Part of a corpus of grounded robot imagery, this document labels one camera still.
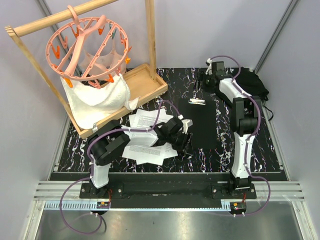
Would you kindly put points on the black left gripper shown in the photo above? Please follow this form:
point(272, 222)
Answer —
point(182, 147)

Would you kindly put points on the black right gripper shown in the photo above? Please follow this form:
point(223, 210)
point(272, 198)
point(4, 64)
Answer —
point(200, 76)

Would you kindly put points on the black clipboard folder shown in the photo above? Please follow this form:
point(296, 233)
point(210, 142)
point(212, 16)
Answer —
point(200, 107)

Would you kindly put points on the printed paper sheet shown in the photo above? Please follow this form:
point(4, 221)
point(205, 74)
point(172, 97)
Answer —
point(144, 154)
point(146, 119)

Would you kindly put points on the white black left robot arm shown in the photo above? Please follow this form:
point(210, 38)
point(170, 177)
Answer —
point(104, 147)

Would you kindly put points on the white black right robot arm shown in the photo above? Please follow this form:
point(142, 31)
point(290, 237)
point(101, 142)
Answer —
point(245, 120)

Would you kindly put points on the paper sheet with drawing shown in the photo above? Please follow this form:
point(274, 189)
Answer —
point(167, 151)

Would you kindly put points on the black marble pattern mat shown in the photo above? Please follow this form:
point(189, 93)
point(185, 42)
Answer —
point(74, 162)

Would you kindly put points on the black cloth bundle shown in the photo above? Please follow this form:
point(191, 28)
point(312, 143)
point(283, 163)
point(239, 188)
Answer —
point(252, 84)

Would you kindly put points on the sheer pink mesh garment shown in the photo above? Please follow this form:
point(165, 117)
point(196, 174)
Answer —
point(107, 61)

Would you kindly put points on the white towel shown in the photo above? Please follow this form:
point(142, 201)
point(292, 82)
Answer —
point(90, 105)

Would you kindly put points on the pink round clip hanger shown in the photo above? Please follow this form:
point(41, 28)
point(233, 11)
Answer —
point(88, 49)

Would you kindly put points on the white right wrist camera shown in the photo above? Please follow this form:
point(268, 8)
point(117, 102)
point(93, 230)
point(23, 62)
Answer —
point(210, 69)

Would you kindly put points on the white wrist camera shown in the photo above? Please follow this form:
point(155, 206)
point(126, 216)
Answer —
point(186, 123)
point(210, 69)

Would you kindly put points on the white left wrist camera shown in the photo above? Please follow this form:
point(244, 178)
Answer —
point(186, 123)

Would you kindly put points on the wooden drying rack frame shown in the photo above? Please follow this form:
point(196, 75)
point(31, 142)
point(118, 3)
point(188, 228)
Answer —
point(143, 81)

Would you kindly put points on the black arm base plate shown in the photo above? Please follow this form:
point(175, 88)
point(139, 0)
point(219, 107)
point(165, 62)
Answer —
point(216, 185)

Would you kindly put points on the aluminium rail frame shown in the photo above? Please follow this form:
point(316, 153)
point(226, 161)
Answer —
point(278, 213)

